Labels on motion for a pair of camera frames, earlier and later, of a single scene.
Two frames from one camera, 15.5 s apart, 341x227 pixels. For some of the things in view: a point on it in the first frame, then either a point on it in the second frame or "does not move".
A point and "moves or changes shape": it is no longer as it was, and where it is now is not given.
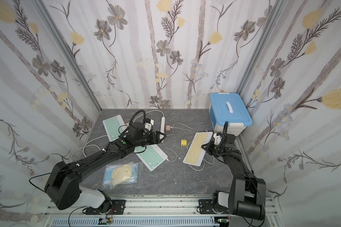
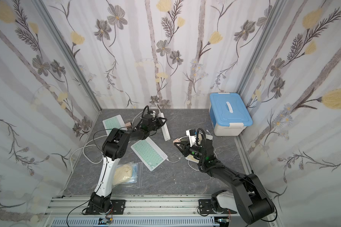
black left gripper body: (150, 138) to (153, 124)
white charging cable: (204, 161) moves or changes shape
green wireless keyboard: (152, 155) does not move
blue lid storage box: (229, 107) does not move
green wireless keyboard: (114, 126) does not move
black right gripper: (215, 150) to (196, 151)
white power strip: (162, 126) moves or changes shape
